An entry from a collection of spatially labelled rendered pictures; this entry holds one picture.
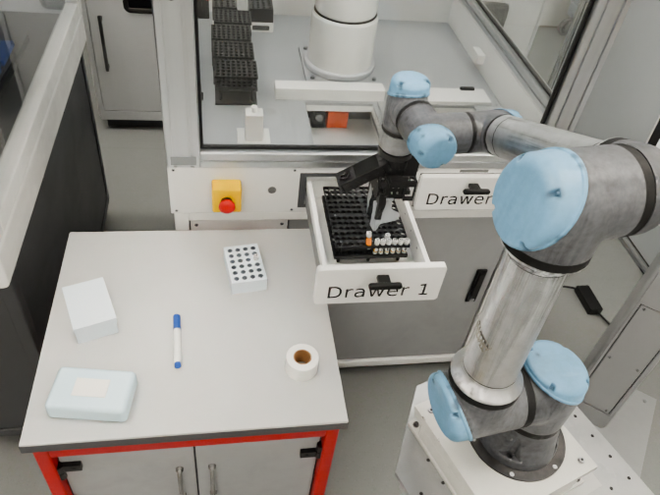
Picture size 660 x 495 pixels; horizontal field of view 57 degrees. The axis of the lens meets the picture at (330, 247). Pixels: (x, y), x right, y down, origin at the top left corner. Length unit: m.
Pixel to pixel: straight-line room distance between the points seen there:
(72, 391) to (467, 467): 0.75
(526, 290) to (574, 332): 1.88
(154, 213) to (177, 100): 1.47
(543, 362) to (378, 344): 1.13
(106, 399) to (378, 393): 1.21
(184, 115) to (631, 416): 1.86
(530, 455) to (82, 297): 0.96
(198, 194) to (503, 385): 0.91
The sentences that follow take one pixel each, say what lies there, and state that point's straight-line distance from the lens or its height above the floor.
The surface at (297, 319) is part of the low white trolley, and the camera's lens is 1.40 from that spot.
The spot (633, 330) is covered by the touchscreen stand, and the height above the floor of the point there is 0.52.
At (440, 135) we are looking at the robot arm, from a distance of 1.05.
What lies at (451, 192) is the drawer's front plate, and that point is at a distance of 1.65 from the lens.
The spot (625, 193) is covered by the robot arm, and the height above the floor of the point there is 1.46.
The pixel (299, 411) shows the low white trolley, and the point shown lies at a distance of 1.27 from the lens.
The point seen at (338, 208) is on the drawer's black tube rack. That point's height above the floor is 0.90.
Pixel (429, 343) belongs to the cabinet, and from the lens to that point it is 2.20.
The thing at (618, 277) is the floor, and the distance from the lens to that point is 3.05.
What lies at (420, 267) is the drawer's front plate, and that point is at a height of 0.93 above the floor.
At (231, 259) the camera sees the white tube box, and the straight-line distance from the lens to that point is 1.48.
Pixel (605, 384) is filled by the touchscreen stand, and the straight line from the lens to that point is 2.24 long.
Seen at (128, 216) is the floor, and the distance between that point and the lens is 2.84.
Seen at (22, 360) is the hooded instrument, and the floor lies 0.44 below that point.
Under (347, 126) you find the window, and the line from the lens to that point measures 1.49.
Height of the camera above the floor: 1.84
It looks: 43 degrees down
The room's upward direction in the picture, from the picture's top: 9 degrees clockwise
